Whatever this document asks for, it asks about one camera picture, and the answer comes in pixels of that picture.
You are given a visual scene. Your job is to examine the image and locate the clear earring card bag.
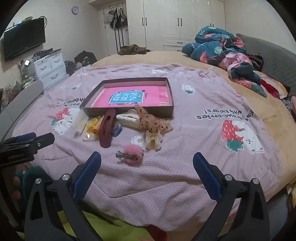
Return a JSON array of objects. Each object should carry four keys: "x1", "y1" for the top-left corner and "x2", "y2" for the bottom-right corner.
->
[{"x1": 70, "y1": 110, "x2": 89, "y2": 135}]

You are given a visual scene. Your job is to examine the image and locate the yellow hoop earrings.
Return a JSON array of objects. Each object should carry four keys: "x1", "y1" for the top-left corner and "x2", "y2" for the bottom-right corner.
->
[{"x1": 82, "y1": 116, "x2": 102, "y2": 142}]

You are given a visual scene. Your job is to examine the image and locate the maroon hair claw clip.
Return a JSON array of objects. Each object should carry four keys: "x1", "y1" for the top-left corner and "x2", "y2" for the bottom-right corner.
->
[{"x1": 99, "y1": 108, "x2": 116, "y2": 148}]

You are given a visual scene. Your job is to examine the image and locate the blue hairpin card pack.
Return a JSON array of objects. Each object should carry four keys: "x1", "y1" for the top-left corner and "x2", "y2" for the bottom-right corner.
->
[{"x1": 111, "y1": 122, "x2": 122, "y2": 137}]

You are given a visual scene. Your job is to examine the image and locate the pink fluffy pompom hair clip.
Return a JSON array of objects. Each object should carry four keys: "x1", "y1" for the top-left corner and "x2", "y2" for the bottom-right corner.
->
[{"x1": 115, "y1": 144, "x2": 144, "y2": 166}]

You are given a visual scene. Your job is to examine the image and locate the white cloud hair claw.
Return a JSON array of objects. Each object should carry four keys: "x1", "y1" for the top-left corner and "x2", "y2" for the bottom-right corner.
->
[{"x1": 116, "y1": 109, "x2": 140, "y2": 129}]

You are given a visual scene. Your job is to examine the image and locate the person's left hand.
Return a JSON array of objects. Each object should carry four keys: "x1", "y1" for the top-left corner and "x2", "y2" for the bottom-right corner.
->
[{"x1": 11, "y1": 176, "x2": 21, "y2": 200}]

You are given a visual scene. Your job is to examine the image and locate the grey chair back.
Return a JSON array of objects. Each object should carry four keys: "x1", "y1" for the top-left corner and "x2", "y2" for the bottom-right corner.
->
[{"x1": 1, "y1": 80, "x2": 44, "y2": 141}]

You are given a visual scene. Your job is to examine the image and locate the white drawer chest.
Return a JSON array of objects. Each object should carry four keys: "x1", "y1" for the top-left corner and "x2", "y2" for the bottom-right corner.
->
[{"x1": 28, "y1": 49, "x2": 67, "y2": 89}]

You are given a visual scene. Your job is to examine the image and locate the pink strawberry bear blanket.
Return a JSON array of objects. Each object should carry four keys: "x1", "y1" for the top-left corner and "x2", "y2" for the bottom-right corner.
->
[{"x1": 13, "y1": 64, "x2": 281, "y2": 231}]

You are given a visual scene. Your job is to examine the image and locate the dark clothes pile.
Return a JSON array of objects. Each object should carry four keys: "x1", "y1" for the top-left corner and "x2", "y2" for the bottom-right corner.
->
[{"x1": 65, "y1": 51, "x2": 97, "y2": 76}]

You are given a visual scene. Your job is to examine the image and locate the tan bed sheet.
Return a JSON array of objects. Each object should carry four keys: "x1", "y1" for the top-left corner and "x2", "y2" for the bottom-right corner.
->
[{"x1": 91, "y1": 50, "x2": 296, "y2": 158}]

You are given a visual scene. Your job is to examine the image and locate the red yellow pillow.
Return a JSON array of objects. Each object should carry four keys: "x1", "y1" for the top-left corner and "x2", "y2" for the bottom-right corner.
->
[{"x1": 255, "y1": 71, "x2": 290, "y2": 100}]

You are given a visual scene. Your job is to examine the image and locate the brown shallow cardboard box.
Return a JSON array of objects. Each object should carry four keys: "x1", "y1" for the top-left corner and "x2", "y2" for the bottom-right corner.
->
[{"x1": 80, "y1": 77, "x2": 174, "y2": 118}]

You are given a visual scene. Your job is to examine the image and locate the olive clothes pile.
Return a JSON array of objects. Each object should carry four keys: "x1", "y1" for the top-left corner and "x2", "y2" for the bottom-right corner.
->
[{"x1": 118, "y1": 44, "x2": 150, "y2": 56}]

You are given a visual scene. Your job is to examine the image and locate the hanging bags on rack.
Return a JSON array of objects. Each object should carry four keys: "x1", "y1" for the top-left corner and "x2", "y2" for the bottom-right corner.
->
[{"x1": 104, "y1": 8, "x2": 128, "y2": 29}]

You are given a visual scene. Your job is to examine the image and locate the grey padded headboard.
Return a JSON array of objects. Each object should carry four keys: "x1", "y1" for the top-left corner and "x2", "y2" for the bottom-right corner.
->
[{"x1": 237, "y1": 33, "x2": 296, "y2": 97}]

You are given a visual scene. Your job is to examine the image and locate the teal floral crumpled duvet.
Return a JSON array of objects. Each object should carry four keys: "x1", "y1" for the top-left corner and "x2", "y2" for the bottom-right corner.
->
[{"x1": 182, "y1": 26, "x2": 267, "y2": 97}]

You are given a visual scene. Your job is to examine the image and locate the white wardrobe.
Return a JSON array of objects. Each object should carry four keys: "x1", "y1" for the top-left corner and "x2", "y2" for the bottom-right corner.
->
[{"x1": 126, "y1": 0, "x2": 225, "y2": 52}]

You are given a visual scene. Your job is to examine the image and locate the black wall television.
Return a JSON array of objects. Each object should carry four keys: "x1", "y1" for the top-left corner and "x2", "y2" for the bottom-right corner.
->
[{"x1": 3, "y1": 18, "x2": 46, "y2": 62}]

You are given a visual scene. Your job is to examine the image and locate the round wall clock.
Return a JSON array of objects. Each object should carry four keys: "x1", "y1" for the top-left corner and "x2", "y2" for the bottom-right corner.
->
[{"x1": 71, "y1": 6, "x2": 79, "y2": 15}]

